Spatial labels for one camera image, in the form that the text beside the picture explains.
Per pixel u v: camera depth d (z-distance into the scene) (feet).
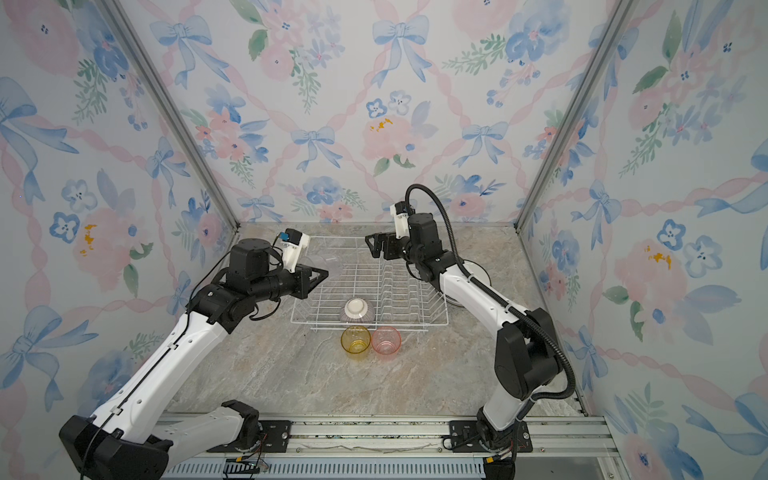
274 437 2.42
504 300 1.63
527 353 1.48
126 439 1.24
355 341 2.91
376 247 2.44
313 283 2.22
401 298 3.29
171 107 2.81
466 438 2.39
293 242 2.05
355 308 2.89
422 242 2.11
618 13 2.26
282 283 1.98
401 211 2.37
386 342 2.92
